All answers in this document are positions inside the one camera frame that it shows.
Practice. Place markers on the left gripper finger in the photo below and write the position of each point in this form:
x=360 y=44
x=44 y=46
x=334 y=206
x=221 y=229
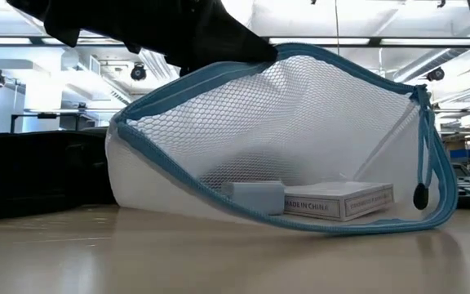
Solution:
x=210 y=36

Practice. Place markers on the white LED light strip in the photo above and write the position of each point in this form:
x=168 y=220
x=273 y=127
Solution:
x=2 y=41
x=96 y=41
x=431 y=41
x=320 y=41

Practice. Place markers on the white playing card box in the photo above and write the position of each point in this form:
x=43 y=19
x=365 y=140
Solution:
x=341 y=200

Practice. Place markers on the small pale eraser block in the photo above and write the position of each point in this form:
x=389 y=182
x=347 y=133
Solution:
x=255 y=198

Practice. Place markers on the white mesh blue-trimmed pouch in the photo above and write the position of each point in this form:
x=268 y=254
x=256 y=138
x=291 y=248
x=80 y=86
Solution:
x=300 y=122

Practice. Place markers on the silver ceiling duct pipe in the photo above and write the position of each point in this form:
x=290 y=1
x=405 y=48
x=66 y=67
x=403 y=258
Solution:
x=443 y=57

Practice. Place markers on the black background rig frame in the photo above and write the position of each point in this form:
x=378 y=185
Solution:
x=47 y=115

